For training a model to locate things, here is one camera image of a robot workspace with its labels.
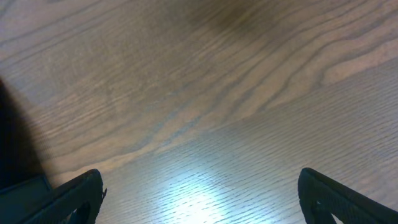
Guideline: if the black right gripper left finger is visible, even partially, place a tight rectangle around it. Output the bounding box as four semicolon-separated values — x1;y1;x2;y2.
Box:
18;169;107;223

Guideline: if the black gift box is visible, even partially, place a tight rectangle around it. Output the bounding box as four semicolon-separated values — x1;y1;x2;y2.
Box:
1;175;52;223

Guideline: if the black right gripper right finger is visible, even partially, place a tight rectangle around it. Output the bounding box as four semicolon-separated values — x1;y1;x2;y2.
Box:
298;167;397;224

